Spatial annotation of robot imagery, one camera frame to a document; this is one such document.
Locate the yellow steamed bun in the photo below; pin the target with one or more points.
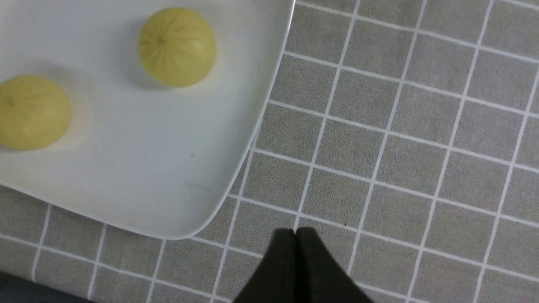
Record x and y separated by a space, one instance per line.
177 47

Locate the white square plate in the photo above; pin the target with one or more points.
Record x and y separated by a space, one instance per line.
140 156

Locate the grey checkered tablecloth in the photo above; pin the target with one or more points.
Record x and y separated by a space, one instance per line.
404 131

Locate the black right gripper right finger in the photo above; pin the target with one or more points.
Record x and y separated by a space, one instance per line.
318 277

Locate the pale white steamed bun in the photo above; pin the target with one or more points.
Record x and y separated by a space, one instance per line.
35 112

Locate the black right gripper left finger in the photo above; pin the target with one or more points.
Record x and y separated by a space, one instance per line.
273 281

